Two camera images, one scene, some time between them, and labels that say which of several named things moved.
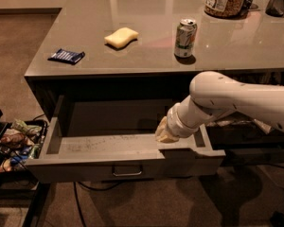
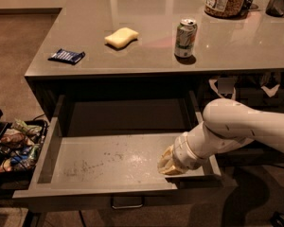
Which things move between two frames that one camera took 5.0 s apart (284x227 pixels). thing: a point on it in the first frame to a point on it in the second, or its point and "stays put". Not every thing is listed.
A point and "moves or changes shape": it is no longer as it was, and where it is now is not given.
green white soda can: x=186 y=38 stays put
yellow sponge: x=118 y=38 stays put
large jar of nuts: x=226 y=1 stays put
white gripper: x=174 y=123 to x=182 y=154
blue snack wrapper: x=66 y=56 stays put
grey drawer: x=115 y=141 moves or changes shape
